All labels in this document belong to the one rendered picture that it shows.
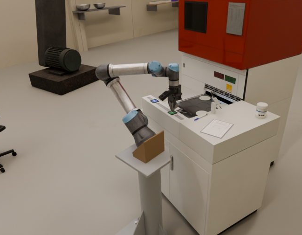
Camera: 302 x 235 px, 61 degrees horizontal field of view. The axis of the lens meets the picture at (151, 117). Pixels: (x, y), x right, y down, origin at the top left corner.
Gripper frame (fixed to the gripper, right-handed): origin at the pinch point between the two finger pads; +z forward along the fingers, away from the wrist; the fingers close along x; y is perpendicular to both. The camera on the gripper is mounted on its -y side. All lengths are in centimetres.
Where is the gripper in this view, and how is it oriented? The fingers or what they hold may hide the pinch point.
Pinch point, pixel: (171, 110)
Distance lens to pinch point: 193.6
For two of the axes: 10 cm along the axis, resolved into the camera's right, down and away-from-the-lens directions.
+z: 0.5, 8.8, 4.7
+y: 8.6, -2.7, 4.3
